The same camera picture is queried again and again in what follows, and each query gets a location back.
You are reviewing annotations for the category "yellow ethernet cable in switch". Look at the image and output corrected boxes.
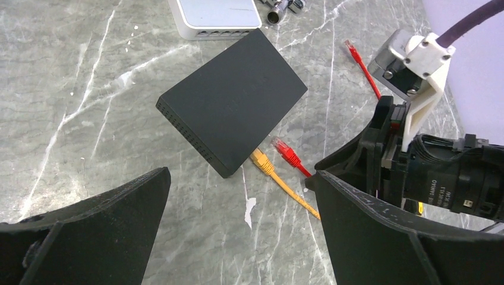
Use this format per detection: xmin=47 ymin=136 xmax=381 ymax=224
xmin=249 ymin=148 xmax=322 ymax=221

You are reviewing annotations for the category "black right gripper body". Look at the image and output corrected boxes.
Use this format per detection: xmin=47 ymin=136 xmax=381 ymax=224
xmin=313 ymin=96 xmax=414 ymax=209

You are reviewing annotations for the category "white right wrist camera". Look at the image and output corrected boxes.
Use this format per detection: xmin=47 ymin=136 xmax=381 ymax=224
xmin=367 ymin=29 xmax=456 ymax=152

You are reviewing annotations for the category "small white switch box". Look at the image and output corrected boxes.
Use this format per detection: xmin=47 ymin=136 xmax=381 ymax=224
xmin=168 ymin=0 xmax=262 ymax=41

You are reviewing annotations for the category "black orange stubby screwdriver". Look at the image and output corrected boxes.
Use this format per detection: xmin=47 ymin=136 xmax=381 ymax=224
xmin=412 ymin=201 xmax=424 ymax=216

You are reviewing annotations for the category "chrome socket adapter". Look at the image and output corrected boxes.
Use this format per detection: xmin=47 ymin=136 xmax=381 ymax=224
xmin=260 ymin=0 xmax=306 ymax=25

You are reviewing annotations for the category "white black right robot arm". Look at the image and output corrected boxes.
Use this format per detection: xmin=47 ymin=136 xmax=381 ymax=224
xmin=314 ymin=96 xmax=503 ymax=223

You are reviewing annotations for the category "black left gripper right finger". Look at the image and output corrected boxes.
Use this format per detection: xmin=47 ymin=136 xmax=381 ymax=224
xmin=305 ymin=171 xmax=503 ymax=284

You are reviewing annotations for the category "black network switch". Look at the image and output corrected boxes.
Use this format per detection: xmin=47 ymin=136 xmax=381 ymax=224
xmin=156 ymin=29 xmax=307 ymax=178

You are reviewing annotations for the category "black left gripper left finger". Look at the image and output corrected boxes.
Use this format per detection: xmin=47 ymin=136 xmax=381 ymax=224
xmin=1 ymin=167 xmax=171 ymax=284

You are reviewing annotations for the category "short red ethernet cable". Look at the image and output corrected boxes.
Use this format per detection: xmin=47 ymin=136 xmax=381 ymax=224
xmin=270 ymin=39 xmax=383 ymax=179

